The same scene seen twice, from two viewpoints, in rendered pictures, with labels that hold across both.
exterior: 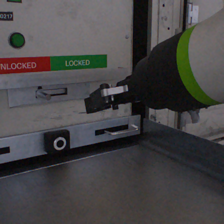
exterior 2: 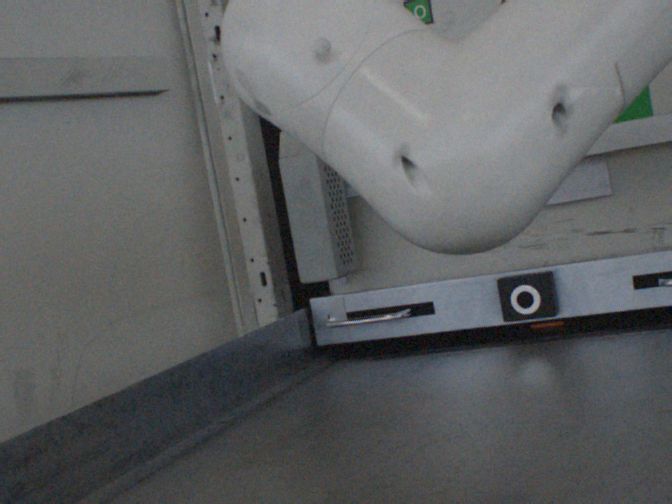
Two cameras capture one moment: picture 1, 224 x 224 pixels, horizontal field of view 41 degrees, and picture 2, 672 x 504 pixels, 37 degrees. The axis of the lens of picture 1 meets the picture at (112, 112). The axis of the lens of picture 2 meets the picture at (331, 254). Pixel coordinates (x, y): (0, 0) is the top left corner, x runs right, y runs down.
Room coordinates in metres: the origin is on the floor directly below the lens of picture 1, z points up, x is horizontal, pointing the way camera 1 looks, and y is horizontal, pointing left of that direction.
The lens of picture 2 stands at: (-0.09, -0.67, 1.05)
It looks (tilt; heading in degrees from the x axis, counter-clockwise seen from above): 4 degrees down; 56
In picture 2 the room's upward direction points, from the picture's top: 10 degrees counter-clockwise
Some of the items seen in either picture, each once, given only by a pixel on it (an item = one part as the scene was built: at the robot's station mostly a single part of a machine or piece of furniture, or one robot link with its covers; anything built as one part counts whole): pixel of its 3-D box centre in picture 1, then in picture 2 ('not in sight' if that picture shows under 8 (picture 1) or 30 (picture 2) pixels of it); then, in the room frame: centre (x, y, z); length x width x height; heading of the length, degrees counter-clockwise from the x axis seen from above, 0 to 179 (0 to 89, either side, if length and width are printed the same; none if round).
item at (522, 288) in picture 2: (57, 141); (527, 297); (0.71, 0.13, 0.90); 0.06 x 0.03 x 0.05; 123
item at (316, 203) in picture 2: not in sight; (318, 202); (0.55, 0.28, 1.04); 0.08 x 0.05 x 0.17; 33
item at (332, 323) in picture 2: not in sight; (368, 317); (0.60, 0.29, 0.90); 0.11 x 0.05 x 0.01; 123
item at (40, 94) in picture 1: (43, 91); not in sight; (0.69, 0.16, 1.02); 0.06 x 0.02 x 0.04; 33
